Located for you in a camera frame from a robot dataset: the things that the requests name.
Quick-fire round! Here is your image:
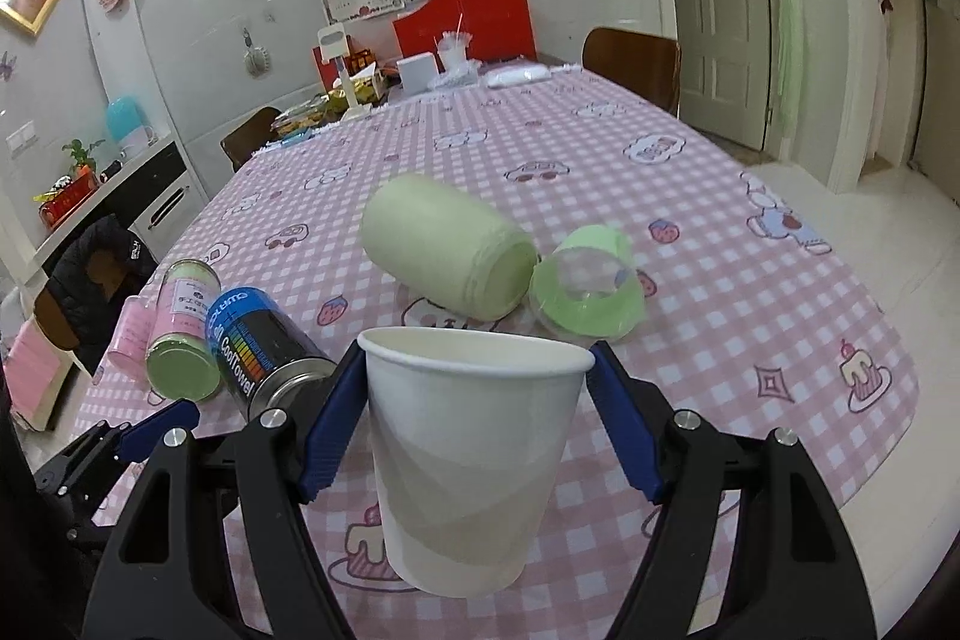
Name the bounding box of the white paper cup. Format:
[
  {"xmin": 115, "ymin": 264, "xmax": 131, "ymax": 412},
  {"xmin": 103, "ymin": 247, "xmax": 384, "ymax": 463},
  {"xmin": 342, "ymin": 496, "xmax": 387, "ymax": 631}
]
[{"xmin": 358, "ymin": 326, "xmax": 594, "ymax": 598}]

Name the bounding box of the plastic drink cup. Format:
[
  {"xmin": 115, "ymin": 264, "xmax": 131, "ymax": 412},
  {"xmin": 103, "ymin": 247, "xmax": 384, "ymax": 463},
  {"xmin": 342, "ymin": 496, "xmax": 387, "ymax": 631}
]
[{"xmin": 436, "ymin": 31, "xmax": 472, "ymax": 71}]

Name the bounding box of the pink jar green lid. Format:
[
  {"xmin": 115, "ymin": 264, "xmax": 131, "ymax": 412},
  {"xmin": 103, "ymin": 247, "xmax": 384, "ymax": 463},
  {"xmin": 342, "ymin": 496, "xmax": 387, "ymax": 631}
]
[{"xmin": 145, "ymin": 259, "xmax": 221, "ymax": 403}]

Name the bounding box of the black jacket on chair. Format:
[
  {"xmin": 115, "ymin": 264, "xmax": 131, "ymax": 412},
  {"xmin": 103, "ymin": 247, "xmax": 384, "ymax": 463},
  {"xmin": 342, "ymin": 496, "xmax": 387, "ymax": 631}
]
[{"xmin": 32, "ymin": 216, "xmax": 158, "ymax": 377}]

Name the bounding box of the blue black CoolTowel can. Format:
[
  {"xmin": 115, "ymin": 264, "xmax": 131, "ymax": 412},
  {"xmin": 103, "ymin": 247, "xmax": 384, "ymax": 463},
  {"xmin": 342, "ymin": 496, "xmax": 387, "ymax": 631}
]
[{"xmin": 205, "ymin": 286, "xmax": 337, "ymax": 420}]

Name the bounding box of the potted plant red pot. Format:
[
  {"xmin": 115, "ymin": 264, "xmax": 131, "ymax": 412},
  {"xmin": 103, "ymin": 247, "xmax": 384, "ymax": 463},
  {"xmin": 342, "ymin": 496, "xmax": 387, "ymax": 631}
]
[{"xmin": 32, "ymin": 138, "xmax": 104, "ymax": 230}]

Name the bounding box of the blue white humidifier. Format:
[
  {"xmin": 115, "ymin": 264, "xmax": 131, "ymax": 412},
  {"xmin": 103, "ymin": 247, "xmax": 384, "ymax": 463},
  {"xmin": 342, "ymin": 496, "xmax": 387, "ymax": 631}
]
[{"xmin": 106, "ymin": 96, "xmax": 155, "ymax": 159}]

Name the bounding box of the brown chair left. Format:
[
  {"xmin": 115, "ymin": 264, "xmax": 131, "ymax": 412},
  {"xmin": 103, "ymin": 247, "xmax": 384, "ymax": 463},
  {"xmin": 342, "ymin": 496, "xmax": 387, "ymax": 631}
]
[{"xmin": 220, "ymin": 107, "xmax": 280, "ymax": 172}]

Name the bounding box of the brown chair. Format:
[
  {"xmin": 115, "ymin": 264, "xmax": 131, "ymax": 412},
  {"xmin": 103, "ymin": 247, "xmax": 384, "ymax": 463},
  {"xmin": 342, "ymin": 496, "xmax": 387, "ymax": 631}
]
[
  {"xmin": 583, "ymin": 28, "xmax": 682, "ymax": 115},
  {"xmin": 220, "ymin": 107, "xmax": 280, "ymax": 172}
]

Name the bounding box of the clear green-rimmed lid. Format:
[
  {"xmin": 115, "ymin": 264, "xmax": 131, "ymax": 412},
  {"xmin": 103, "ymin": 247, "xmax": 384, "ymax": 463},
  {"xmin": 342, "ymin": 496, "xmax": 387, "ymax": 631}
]
[{"xmin": 526, "ymin": 224, "xmax": 646, "ymax": 342}]

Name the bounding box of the light green towel roll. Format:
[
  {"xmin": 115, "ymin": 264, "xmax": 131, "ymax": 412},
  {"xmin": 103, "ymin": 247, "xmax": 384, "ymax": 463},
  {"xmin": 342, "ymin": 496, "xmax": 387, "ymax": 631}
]
[{"xmin": 359, "ymin": 174, "xmax": 539, "ymax": 321}]

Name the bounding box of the pink checkered tablecloth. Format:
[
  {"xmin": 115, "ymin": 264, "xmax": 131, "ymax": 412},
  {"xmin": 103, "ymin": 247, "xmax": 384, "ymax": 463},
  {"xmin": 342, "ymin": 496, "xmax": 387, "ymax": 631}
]
[{"xmin": 93, "ymin": 68, "xmax": 918, "ymax": 638}]

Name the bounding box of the white stand sign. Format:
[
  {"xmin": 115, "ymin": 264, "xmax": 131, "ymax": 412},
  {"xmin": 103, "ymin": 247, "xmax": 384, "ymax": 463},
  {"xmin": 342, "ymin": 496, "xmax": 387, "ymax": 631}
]
[{"xmin": 317, "ymin": 23, "xmax": 371, "ymax": 122}]

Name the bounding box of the white box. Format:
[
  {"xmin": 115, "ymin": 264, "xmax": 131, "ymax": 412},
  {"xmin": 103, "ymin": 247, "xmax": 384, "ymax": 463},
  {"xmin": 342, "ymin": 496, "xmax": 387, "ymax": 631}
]
[{"xmin": 395, "ymin": 52, "xmax": 439, "ymax": 96}]

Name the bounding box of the brown chair right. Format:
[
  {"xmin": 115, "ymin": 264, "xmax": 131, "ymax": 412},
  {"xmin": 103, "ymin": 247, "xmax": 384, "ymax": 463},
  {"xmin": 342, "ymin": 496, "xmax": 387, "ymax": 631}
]
[{"xmin": 583, "ymin": 28, "xmax": 682, "ymax": 115}]

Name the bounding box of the white plastic bag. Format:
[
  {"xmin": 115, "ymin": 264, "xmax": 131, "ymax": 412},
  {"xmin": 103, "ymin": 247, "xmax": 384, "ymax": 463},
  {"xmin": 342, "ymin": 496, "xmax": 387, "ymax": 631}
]
[{"xmin": 483, "ymin": 64, "xmax": 551, "ymax": 89}]

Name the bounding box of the white door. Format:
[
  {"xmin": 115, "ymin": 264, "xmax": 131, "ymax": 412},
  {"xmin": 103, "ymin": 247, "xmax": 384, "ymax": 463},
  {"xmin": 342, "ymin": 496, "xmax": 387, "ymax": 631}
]
[{"xmin": 675, "ymin": 0, "xmax": 771, "ymax": 151}]

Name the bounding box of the white cabinet with handle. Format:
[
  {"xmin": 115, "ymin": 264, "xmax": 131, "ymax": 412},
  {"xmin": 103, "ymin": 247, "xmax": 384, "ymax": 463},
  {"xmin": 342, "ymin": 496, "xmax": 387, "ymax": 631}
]
[{"xmin": 31, "ymin": 135, "xmax": 206, "ymax": 271}]

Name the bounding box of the hanging brush wall ornament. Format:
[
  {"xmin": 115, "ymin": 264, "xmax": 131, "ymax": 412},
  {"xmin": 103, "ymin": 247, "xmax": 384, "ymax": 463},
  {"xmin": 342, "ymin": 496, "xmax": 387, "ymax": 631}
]
[{"xmin": 242, "ymin": 28, "xmax": 272, "ymax": 78}]

